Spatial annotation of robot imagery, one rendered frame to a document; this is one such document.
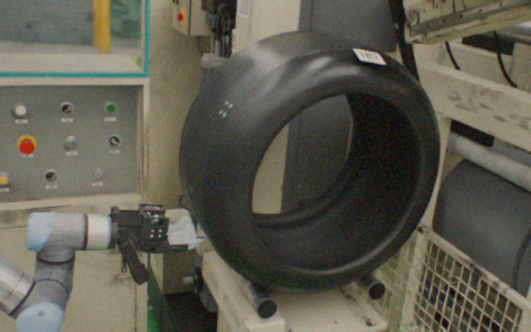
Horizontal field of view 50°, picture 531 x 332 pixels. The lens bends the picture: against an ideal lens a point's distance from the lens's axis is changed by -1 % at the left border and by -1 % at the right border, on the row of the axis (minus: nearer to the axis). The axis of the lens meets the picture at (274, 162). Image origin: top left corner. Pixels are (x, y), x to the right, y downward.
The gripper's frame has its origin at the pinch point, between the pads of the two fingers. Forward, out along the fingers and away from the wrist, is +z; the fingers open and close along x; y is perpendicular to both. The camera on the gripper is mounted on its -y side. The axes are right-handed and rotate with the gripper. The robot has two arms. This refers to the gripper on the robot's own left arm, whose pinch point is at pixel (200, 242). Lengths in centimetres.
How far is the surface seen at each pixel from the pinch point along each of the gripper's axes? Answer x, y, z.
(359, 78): -12.0, 41.8, 22.2
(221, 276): 9.8, -14.4, 10.6
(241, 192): -12.2, 16.9, 2.2
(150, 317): 118, -100, 25
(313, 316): -4.4, -18.0, 30.7
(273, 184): 25.1, 4.7, 27.1
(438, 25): 4, 55, 51
